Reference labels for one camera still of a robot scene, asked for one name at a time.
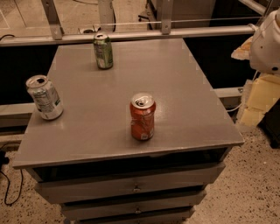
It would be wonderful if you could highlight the top grey drawer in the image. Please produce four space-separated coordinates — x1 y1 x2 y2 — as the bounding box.
35 162 225 204

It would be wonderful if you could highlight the grey drawer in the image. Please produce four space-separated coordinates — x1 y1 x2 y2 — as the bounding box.
35 162 225 204
76 206 196 224
62 190 206 221

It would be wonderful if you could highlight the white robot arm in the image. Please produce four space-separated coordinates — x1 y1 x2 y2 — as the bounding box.
249 9 280 74

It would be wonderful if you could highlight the grey drawer cabinet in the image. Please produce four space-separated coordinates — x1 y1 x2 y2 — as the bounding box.
11 38 245 224

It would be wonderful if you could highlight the middle grey drawer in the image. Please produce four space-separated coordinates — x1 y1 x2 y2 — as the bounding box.
62 190 206 221

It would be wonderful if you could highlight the bottom grey drawer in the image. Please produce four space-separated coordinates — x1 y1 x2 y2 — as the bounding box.
76 206 196 224

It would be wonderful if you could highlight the grey metal railing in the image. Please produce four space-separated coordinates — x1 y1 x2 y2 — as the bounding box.
0 0 254 46

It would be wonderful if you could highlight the silver white soda can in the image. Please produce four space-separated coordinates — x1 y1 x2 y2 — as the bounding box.
25 74 63 120

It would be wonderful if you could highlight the green soda can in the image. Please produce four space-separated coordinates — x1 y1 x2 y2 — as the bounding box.
93 32 113 69

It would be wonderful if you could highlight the red coke can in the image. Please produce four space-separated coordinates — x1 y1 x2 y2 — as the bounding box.
129 93 156 141

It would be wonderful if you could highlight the black floor cable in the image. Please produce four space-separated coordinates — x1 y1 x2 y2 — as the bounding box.
0 148 25 207

